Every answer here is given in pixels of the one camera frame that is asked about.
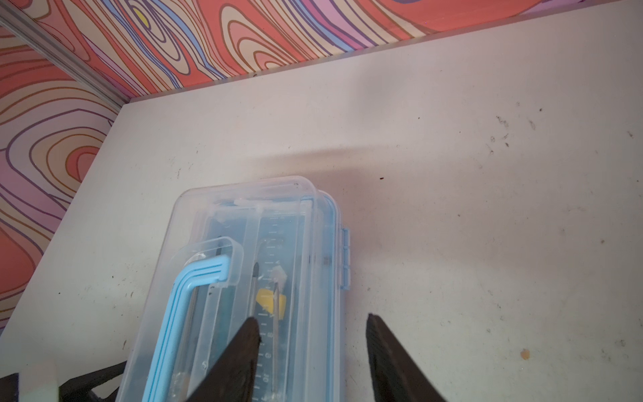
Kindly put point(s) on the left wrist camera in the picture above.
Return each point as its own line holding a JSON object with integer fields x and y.
{"x": 37, "y": 383}

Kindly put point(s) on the clear handled tester screwdriver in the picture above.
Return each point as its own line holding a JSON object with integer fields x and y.
{"x": 279, "y": 278}

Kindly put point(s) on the yellow black utility knife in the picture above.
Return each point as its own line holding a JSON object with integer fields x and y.
{"x": 266, "y": 299}

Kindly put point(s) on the teal utility knife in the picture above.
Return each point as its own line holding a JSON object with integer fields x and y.
{"x": 276, "y": 255}

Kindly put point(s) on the blue plastic tool box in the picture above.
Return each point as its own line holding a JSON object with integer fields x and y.
{"x": 330, "y": 281}

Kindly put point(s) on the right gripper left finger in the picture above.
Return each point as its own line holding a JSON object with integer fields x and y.
{"x": 233, "y": 376}

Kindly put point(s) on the black yellow screwdriver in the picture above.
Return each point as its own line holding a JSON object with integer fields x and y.
{"x": 253, "y": 290}

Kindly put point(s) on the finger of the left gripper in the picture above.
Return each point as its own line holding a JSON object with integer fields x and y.
{"x": 81, "y": 389}

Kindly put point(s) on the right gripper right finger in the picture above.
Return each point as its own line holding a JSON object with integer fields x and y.
{"x": 395, "y": 375}

